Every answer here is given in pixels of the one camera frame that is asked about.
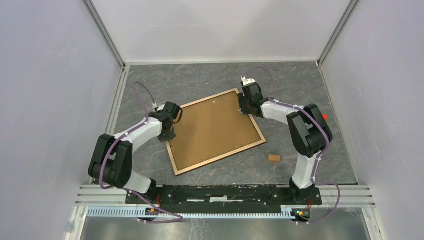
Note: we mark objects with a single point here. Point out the flat wooden block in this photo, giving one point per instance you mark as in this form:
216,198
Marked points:
274,158

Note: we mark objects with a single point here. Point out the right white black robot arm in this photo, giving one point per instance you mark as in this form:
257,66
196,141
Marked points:
309,131

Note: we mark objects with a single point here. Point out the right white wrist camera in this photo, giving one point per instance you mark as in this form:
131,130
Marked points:
246,81

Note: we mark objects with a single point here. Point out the brown cardboard backing board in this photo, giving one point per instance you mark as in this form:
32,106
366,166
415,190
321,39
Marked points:
212,129

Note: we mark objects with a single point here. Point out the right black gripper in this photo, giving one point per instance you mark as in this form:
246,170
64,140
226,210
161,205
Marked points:
241,101

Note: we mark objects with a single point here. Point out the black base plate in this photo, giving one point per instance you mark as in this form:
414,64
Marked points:
231,199

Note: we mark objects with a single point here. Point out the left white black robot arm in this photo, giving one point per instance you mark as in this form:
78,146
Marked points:
112,160

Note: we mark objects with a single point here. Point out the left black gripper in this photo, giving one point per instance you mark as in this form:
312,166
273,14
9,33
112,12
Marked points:
170,136

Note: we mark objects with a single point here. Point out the wooden picture frame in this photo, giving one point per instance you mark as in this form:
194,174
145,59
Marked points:
179,165

